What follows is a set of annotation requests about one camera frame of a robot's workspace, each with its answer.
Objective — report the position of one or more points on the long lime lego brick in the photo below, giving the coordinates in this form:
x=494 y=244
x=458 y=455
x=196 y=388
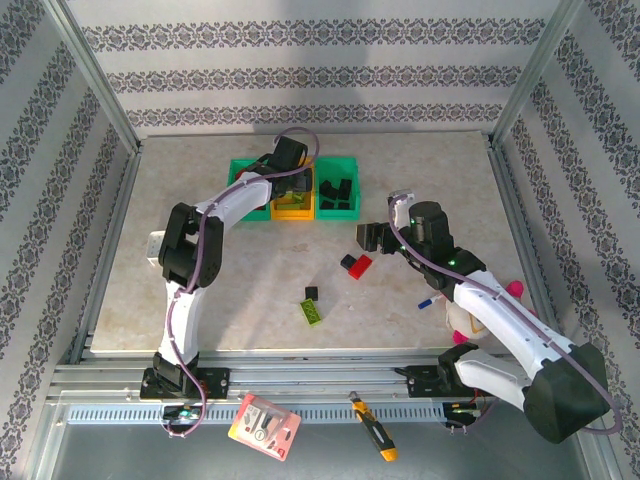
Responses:
x=284 y=204
x=300 y=199
x=311 y=312

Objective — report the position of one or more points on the red lego brick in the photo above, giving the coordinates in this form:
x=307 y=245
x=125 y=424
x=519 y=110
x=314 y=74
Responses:
x=361 y=266
x=242 y=174

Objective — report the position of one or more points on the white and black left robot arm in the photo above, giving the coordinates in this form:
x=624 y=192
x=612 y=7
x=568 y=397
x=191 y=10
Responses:
x=182 y=320

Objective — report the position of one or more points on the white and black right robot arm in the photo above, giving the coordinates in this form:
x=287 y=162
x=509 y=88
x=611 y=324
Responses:
x=500 y=310

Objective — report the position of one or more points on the yellow plastic bin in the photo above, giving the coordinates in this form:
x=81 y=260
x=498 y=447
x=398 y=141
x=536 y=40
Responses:
x=292 y=215

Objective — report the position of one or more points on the blue and white marker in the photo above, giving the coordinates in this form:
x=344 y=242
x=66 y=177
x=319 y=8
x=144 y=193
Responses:
x=426 y=302

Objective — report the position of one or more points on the white and pink plush toy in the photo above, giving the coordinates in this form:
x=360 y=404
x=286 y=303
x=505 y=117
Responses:
x=457 y=317

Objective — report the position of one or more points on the white square clock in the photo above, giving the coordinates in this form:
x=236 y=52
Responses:
x=155 y=247

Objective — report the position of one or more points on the yellow and black utility knife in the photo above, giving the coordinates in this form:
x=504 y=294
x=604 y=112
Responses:
x=372 y=427

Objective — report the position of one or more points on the small electronics board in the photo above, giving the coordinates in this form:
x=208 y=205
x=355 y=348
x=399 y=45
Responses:
x=462 y=412
x=182 y=414

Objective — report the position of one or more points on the red blister pack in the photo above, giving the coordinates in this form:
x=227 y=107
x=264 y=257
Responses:
x=265 y=425

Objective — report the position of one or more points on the aluminium side rail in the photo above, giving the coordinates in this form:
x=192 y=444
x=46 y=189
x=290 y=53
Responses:
x=109 y=250
x=512 y=200

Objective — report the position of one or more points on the aluminium mounting rail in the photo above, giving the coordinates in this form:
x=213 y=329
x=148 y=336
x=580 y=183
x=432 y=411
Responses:
x=310 y=372

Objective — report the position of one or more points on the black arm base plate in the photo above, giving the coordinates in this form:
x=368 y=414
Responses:
x=215 y=382
x=420 y=380

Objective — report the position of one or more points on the aluminium corner post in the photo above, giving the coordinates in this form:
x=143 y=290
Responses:
x=96 y=75
x=530 y=75

